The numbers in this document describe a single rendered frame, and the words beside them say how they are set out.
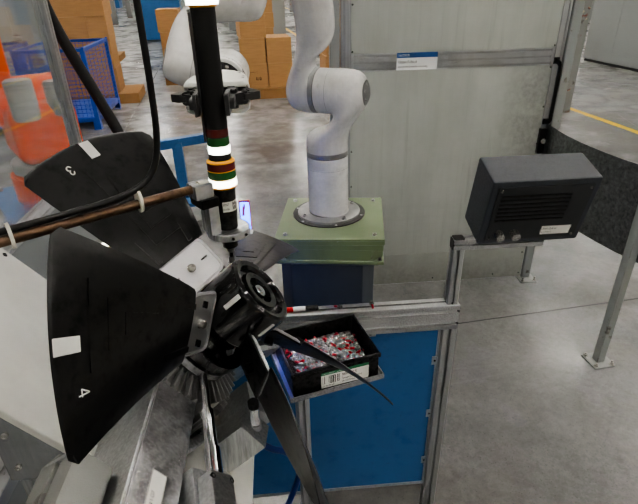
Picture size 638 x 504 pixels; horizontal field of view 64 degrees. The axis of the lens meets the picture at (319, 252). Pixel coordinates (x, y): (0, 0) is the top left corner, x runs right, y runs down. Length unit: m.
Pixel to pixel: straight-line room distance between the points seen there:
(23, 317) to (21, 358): 0.07
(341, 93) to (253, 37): 6.96
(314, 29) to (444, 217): 1.82
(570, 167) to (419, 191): 1.59
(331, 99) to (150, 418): 0.95
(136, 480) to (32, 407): 0.20
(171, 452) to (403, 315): 0.83
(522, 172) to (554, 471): 1.30
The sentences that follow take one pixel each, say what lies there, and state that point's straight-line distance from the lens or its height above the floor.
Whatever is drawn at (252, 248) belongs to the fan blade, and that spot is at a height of 1.18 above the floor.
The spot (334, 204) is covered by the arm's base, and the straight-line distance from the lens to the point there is 1.50.
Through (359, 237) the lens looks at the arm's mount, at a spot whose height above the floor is 1.01.
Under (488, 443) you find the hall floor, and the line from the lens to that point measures 2.26.
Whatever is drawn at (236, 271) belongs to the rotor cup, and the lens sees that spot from 0.76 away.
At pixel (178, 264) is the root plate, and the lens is 0.81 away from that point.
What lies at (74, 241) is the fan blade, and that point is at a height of 1.42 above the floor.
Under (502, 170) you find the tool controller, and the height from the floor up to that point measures 1.24.
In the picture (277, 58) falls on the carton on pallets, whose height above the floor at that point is 0.57.
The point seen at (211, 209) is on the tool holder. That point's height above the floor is 1.33.
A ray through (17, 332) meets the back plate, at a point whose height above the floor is 1.20.
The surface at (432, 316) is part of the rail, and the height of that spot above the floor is 0.83.
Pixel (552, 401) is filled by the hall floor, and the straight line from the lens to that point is 2.52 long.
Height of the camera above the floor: 1.64
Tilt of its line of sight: 28 degrees down
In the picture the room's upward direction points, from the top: 1 degrees counter-clockwise
